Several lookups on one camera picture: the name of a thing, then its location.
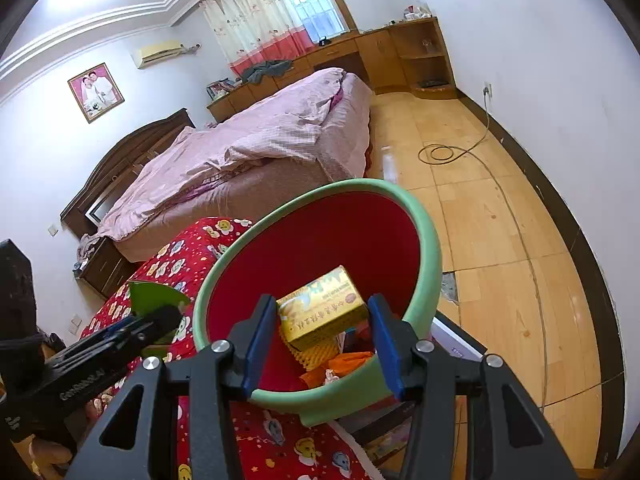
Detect dark wooden nightstand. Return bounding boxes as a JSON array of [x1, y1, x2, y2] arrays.
[[74, 238, 139, 299]]

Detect framed wedding photo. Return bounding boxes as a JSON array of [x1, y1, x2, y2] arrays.
[[67, 63, 125, 124]]

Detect coiled cable on floor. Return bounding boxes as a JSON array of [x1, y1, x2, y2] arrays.
[[416, 84, 494, 166]]

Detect floral curtain with red hem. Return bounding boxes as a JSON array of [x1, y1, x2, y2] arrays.
[[200, 0, 314, 76]]

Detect yellow gold carton box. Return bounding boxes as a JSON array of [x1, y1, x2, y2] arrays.
[[277, 266, 369, 351]]

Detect bed with pink duvet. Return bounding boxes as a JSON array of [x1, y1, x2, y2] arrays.
[[98, 68, 372, 262]]

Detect window with bars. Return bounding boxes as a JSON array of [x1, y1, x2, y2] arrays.
[[267, 0, 359, 47]]

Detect green wrapper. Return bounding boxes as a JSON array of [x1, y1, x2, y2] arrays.
[[128, 281, 191, 336]]

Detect yellow foam net piece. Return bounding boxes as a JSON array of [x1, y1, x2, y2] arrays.
[[285, 338, 342, 372]]

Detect clothes on nightstand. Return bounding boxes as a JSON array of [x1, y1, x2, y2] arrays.
[[73, 233, 106, 278]]

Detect white box under table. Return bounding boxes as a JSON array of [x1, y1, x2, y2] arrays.
[[431, 311, 487, 362]]

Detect dark clothes on desk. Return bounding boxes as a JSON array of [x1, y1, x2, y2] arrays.
[[241, 60, 293, 84]]

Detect dark wooden headboard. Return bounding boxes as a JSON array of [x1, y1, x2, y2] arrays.
[[60, 107, 194, 238]]

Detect items on corner shelf top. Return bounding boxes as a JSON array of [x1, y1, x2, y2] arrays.
[[402, 2, 433, 21]]

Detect long wooden desk cabinet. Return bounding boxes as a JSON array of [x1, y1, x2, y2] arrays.
[[207, 18, 457, 122]]

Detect red bin with green rim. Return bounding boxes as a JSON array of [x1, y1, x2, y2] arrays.
[[191, 179, 442, 427]]

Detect wall air conditioner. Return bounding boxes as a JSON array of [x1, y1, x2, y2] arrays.
[[131, 40, 183, 70]]

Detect books on desk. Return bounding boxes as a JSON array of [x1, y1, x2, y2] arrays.
[[206, 77, 242, 101]]

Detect red smiley flower blanket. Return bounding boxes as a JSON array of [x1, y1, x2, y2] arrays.
[[79, 216, 381, 480]]

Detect left hand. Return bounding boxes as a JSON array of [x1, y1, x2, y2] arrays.
[[28, 400, 102, 480]]

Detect orange plastic bag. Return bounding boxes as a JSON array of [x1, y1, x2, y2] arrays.
[[300, 351, 373, 389]]

